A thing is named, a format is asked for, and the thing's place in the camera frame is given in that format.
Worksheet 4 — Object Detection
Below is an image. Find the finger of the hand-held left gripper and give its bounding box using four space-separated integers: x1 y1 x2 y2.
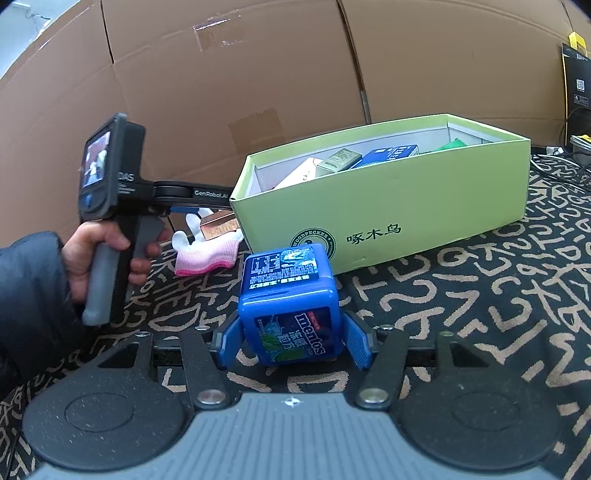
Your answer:
168 205 216 219
154 182 235 206

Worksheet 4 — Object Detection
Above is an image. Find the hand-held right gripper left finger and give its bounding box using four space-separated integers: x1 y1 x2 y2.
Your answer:
95 316 243 411

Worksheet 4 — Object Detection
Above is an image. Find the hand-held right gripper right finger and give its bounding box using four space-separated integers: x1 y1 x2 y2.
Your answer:
344 316 493 411

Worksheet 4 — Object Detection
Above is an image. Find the copper brown box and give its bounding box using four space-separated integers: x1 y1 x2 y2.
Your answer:
199 210 240 241

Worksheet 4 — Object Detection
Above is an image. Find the blue cube gum box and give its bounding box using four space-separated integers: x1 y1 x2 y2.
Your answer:
238 244 342 366

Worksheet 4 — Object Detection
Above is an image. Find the light green shoe box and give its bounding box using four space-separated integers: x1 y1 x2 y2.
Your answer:
229 113 532 276

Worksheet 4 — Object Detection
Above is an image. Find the olive gold box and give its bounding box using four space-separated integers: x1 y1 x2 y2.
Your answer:
316 148 364 176

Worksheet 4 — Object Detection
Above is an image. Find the plain green box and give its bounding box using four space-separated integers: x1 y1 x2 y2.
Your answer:
431 138 483 152

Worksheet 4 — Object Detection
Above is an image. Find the person's left forearm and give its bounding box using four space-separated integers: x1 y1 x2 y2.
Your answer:
0 231 88 393

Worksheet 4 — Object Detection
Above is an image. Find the person's left hand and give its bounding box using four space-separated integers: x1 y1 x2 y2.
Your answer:
62 220 172 299

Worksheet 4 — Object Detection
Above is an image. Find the white glove pink cuff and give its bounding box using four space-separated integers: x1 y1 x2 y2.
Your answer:
172 208 244 278

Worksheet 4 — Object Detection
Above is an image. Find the large cardboard box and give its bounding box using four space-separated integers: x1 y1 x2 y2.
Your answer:
337 0 573 139
0 0 370 250

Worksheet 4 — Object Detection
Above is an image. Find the black letter-print mat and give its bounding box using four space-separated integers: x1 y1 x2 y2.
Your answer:
0 148 591 480

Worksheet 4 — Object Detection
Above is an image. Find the black yellow package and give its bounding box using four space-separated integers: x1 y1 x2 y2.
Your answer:
561 32 591 139

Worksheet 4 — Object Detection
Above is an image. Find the black cable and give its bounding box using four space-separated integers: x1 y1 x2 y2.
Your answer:
531 154 591 183

